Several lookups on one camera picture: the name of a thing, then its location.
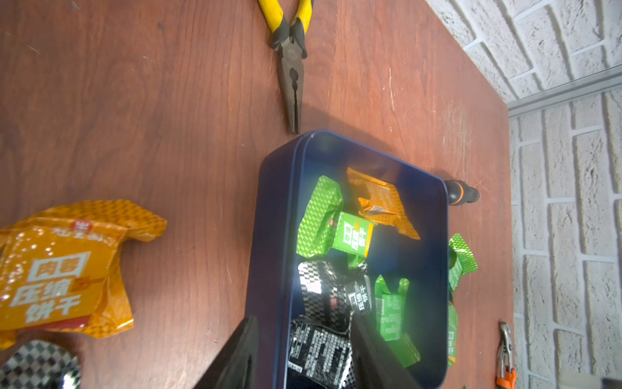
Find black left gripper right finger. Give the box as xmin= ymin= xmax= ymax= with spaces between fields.
xmin=350 ymin=314 xmax=421 ymax=389

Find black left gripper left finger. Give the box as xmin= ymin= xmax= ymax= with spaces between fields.
xmin=194 ymin=316 xmax=259 ymax=389

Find dark blue storage box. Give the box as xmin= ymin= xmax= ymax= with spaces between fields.
xmin=246 ymin=131 xmax=449 ymax=388

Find green cookie packet front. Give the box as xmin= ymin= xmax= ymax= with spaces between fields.
xmin=296 ymin=176 xmax=376 ymax=259

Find orange cookie packet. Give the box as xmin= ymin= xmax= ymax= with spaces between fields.
xmin=1 ymin=199 xmax=167 ymax=349
xmin=347 ymin=168 xmax=420 ymax=240

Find black checkered cookie packet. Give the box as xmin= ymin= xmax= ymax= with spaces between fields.
xmin=1 ymin=340 xmax=82 ymax=388

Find orange cookie packet front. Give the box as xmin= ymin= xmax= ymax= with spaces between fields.
xmin=1 ymin=199 xmax=167 ymax=349

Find small green cookie packet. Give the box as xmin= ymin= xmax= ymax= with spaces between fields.
xmin=374 ymin=276 xmax=420 ymax=368

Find orange handled pliers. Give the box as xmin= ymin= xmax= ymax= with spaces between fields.
xmin=496 ymin=321 xmax=517 ymax=389

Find yellow handled needle-nose pliers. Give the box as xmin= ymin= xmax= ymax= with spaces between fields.
xmin=259 ymin=0 xmax=314 ymax=134

